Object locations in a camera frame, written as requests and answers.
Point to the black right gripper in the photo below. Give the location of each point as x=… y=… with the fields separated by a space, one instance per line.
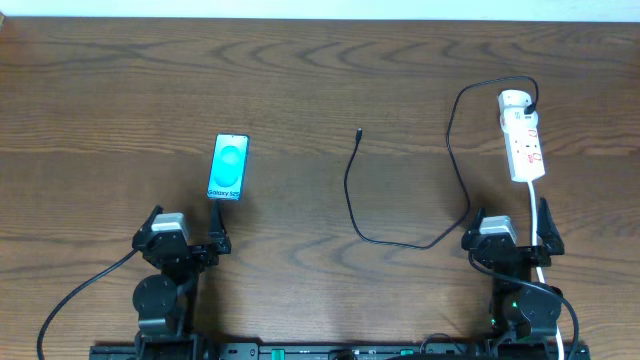
x=549 y=237

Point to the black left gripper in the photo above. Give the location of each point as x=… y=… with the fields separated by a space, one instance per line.
x=191 y=250

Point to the Galaxy smartphone with cyan screen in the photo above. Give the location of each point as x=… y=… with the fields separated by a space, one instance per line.
x=228 y=167

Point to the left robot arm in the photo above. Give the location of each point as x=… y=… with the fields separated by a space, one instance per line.
x=166 y=302

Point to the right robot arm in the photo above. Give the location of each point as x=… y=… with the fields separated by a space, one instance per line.
x=523 y=312

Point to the white USB charger plug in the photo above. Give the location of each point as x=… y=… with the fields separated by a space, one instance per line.
x=512 y=106

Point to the white power strip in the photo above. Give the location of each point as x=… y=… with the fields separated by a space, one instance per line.
x=524 y=153

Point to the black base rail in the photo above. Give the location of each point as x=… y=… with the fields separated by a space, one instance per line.
x=253 y=351

